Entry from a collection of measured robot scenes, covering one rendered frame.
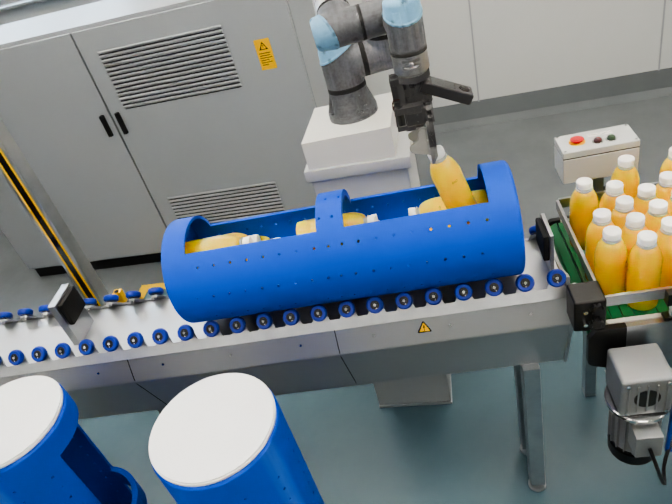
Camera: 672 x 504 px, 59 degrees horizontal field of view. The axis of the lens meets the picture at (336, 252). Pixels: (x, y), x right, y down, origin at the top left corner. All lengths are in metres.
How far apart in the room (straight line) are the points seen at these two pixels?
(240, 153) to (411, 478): 1.84
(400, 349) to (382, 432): 0.92
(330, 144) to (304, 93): 1.27
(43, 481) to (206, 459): 0.47
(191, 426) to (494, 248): 0.77
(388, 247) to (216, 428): 0.55
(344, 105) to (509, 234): 0.67
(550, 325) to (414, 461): 0.98
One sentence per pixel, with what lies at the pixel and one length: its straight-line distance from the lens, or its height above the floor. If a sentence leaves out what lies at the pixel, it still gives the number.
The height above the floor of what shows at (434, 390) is 0.09.
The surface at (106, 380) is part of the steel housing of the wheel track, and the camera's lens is 1.86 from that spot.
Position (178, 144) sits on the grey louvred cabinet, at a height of 0.77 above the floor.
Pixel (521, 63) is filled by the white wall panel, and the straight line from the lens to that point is 4.32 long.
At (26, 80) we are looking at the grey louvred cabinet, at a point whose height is 1.26.
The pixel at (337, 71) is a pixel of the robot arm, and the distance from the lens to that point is 1.76.
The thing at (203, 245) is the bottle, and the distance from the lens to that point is 1.57.
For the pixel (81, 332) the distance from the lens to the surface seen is 1.92.
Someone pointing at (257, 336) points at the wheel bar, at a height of 0.92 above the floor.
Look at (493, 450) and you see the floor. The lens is 2.38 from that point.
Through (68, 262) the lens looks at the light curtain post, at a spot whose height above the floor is 0.99.
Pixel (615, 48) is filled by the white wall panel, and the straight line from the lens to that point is 4.42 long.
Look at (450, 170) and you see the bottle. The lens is 1.39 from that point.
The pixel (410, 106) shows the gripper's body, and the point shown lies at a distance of 1.30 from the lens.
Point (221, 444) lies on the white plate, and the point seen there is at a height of 1.04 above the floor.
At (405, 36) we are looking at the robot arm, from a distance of 1.24.
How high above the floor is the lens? 1.99
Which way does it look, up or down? 36 degrees down
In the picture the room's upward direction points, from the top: 17 degrees counter-clockwise
